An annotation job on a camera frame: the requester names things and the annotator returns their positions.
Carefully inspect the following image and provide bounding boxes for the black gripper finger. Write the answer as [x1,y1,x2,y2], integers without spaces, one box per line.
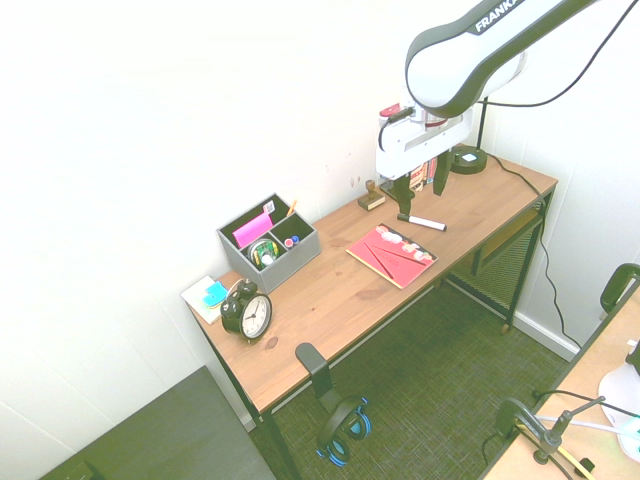
[394,172,416,216]
[432,148,454,197]

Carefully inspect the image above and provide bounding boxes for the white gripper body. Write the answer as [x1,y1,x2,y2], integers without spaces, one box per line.
[375,109,479,181]

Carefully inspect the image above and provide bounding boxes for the white marker with black caps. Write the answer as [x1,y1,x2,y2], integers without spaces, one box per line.
[397,213,448,232]

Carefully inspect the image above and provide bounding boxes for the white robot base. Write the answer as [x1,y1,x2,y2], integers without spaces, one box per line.
[597,338,640,451]

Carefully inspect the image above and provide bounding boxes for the black desk lamp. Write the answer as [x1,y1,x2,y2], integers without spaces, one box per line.
[444,95,489,175]

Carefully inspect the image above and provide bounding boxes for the wooden rubber stamp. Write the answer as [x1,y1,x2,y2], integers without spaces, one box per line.
[356,179,387,211]

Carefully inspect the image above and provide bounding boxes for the red notebook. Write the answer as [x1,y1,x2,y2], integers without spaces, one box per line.
[345,223,439,290]

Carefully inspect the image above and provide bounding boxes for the grey felt desk organizer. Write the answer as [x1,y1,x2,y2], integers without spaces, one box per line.
[216,193,322,295]

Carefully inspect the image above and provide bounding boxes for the green tape roll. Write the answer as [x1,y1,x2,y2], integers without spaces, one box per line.
[246,238,280,271]

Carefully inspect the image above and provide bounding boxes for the pink sticky note pad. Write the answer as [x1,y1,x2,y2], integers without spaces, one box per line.
[232,209,275,250]

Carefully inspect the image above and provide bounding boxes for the black headphone hanger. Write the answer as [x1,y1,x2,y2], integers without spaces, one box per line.
[294,342,346,414]

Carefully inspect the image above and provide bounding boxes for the black twin bell alarm clock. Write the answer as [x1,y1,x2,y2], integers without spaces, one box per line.
[220,279,274,342]

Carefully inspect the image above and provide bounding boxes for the blue sticky note stack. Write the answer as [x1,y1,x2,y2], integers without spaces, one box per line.
[201,281,228,307]

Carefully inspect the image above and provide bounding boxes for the white notepad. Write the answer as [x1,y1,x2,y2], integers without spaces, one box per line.
[180,274,236,325]

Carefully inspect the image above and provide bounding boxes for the black and blue headphones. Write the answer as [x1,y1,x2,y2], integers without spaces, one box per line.
[314,396,372,469]

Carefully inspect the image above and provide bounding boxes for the black table clamp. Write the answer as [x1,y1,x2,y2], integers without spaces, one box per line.
[494,397,557,466]

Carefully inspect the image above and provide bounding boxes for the grey metal stand rod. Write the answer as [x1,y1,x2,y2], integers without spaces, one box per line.
[533,394,606,464]

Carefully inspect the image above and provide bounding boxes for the black cabinet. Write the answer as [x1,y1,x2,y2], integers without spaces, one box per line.
[37,364,277,480]

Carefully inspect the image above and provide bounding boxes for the black lamp power cable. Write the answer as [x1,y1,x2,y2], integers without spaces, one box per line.
[486,152,584,351]

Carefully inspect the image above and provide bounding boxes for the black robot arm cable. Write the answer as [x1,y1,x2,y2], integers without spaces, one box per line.
[485,0,640,109]

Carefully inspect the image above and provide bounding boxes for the black metal desk frame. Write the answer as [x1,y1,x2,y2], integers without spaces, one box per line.
[187,174,559,480]

